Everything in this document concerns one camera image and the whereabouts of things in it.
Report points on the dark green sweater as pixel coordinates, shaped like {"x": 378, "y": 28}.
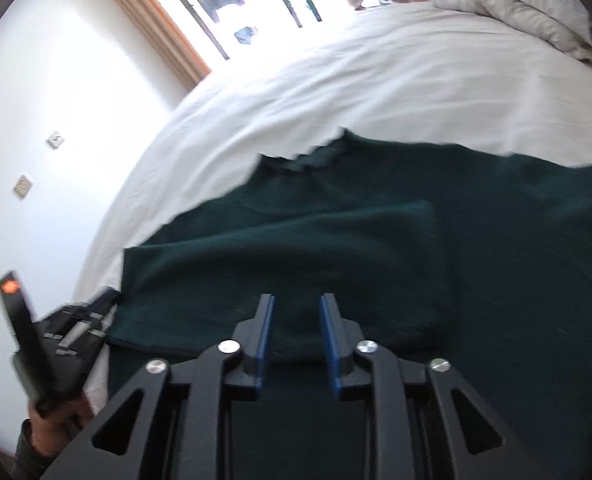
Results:
{"x": 375, "y": 240}

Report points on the white bed sheet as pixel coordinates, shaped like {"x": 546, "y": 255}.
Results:
{"x": 375, "y": 85}

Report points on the blue hanging garment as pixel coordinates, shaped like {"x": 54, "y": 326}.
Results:
{"x": 245, "y": 35}

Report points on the orange curtain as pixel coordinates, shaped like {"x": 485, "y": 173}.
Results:
{"x": 161, "y": 30}

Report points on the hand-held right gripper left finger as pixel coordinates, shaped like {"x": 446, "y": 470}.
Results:
{"x": 267, "y": 340}

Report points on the person's left hand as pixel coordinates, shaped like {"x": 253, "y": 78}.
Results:
{"x": 51, "y": 435}

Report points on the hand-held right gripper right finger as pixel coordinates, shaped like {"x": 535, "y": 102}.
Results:
{"x": 327, "y": 340}

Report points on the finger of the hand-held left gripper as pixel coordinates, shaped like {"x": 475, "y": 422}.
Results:
{"x": 107, "y": 301}

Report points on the white wall socket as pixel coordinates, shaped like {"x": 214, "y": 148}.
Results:
{"x": 55, "y": 140}
{"x": 23, "y": 187}

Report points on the grey duvet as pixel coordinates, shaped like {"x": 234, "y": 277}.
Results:
{"x": 500, "y": 5}

